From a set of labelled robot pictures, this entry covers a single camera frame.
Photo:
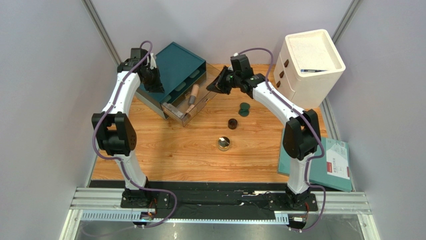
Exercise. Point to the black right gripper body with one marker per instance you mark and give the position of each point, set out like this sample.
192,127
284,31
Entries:
225,83

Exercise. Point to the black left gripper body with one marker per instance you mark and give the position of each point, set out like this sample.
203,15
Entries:
151,73

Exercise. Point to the dark green powder puff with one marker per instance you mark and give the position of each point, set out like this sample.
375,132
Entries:
243,112
244,106

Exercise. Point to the beige tube grey cap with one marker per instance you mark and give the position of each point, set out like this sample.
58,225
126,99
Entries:
193,94

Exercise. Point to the dark brown round jar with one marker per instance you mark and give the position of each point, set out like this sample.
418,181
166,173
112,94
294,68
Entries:
232,123

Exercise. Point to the gold lid glass jar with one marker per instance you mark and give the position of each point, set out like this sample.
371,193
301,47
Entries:
223,143

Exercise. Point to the clear plastic bottle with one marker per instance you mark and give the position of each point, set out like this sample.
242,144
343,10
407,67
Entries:
174,110

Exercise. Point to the beige foundation pump bottle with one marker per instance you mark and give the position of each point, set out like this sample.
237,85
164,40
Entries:
189,112

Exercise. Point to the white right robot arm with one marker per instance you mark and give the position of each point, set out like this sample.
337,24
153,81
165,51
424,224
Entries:
301,130

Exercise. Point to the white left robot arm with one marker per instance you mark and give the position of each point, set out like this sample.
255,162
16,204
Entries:
114,137

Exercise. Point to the teal drawer organizer box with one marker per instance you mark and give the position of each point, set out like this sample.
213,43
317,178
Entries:
175,64

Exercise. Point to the white drawer cabinet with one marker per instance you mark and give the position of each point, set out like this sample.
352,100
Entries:
307,68

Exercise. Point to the teal flat box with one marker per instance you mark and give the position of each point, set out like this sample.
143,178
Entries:
331,170

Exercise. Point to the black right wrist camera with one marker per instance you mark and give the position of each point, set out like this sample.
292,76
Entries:
240,63

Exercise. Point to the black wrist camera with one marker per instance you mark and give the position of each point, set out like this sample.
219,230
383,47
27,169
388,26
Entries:
240,63
137,53

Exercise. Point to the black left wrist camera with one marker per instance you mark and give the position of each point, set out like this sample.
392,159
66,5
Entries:
137,53

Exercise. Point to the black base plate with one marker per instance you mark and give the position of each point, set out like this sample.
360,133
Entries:
217,201

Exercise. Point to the aluminium frame rail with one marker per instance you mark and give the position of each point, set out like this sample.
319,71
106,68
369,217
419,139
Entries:
94,213

